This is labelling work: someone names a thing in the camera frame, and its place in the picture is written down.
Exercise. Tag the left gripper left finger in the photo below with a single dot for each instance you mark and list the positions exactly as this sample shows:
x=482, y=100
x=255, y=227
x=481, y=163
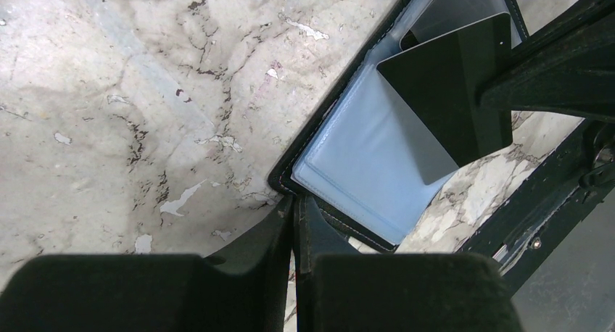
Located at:
x=241, y=287

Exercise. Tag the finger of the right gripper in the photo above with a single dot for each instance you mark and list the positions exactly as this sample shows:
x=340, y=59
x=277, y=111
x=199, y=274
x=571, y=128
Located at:
x=566, y=67

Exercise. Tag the black card holder wallet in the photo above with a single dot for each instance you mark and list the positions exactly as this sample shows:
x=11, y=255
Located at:
x=356, y=155

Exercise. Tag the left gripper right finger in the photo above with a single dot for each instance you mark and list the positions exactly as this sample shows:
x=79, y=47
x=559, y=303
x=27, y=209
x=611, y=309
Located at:
x=341, y=289

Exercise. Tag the black credit card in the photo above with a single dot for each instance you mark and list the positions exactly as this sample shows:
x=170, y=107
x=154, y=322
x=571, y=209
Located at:
x=423, y=20
x=440, y=80

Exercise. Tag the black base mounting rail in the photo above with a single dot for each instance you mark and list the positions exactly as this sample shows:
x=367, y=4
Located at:
x=557, y=196

